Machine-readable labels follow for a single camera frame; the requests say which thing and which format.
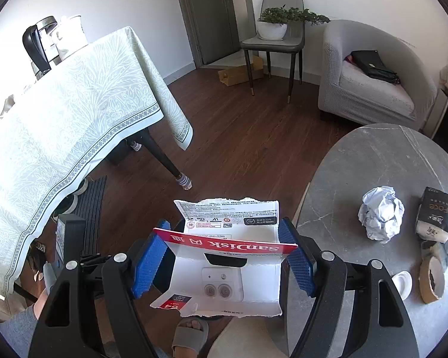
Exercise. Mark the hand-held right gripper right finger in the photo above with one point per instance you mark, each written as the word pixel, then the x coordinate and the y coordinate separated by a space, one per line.
pixel 298 263

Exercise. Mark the potted green plant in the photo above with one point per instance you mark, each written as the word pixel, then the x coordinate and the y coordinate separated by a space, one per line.
pixel 272 30

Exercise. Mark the light grey armchair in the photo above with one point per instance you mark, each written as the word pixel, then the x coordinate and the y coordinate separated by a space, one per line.
pixel 373 95

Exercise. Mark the person's foot grey slipper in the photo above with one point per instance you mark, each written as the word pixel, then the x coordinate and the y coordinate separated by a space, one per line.
pixel 190 337

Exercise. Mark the small white cap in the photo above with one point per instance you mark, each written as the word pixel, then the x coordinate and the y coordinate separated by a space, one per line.
pixel 403 283

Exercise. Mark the grey upholstered chair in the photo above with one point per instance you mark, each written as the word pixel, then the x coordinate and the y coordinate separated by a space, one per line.
pixel 280 43

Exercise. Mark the black white tissue packet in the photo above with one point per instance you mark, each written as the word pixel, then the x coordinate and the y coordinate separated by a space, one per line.
pixel 433 212

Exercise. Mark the small pink cloth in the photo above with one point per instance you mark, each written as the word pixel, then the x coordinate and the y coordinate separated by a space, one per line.
pixel 348 58

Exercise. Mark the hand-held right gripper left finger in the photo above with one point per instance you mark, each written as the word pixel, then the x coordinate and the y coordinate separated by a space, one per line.
pixel 149 264

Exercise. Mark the person's left forearm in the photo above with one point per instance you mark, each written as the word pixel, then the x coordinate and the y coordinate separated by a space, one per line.
pixel 20 324

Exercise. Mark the white lidded pot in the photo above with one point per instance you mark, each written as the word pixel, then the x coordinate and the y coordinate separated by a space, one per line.
pixel 71 33

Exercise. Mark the brown cardboard tape roll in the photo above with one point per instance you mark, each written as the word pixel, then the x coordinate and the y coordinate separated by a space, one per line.
pixel 422 283

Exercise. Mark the dark slipper white sole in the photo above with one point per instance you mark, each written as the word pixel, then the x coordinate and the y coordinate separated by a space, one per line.
pixel 65 209
pixel 80 188

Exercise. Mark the grey door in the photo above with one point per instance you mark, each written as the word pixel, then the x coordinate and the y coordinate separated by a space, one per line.
pixel 209 15

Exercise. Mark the black flat bag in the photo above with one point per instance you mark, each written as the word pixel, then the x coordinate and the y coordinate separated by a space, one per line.
pixel 369 61

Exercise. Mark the black electric kettle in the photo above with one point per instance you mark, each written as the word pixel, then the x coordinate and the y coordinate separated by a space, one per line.
pixel 35 44

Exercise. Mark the table with patterned tablecloth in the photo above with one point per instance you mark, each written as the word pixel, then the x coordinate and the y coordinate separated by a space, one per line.
pixel 59 119

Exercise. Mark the white paper ball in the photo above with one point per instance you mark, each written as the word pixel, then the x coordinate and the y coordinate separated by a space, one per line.
pixel 380 212

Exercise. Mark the black storage box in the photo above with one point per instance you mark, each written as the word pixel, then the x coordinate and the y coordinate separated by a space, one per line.
pixel 119 154

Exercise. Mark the black table leg striped sock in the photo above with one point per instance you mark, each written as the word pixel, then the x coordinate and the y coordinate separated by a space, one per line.
pixel 164 156
pixel 136 145

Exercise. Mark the dark striped floor mat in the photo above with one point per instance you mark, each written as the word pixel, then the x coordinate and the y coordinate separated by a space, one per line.
pixel 93 209

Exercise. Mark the white red card package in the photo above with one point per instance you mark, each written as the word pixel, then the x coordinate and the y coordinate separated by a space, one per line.
pixel 224 257

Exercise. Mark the flat cardboard box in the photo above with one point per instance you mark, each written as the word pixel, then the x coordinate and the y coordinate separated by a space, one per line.
pixel 239 75

